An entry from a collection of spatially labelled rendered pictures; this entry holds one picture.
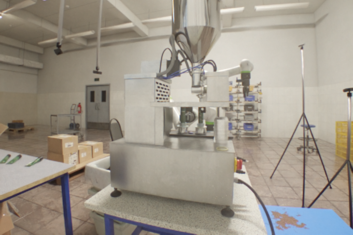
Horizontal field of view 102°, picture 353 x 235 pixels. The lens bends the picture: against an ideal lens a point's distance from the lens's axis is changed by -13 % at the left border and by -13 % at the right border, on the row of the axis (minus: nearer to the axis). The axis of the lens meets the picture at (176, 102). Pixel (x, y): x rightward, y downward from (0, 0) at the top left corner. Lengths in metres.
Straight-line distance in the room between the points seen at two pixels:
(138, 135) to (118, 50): 7.55
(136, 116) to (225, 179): 0.48
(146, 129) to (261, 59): 6.22
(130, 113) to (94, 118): 8.00
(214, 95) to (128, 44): 7.52
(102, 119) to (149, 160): 7.76
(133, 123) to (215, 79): 0.44
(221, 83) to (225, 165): 0.33
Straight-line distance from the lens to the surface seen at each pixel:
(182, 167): 0.74
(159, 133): 0.77
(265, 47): 6.93
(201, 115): 0.99
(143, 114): 0.80
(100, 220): 1.76
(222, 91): 0.64
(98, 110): 8.61
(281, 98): 6.74
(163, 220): 0.77
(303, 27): 7.60
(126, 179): 0.88
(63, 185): 1.53
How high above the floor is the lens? 1.21
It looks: level
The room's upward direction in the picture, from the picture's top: straight up
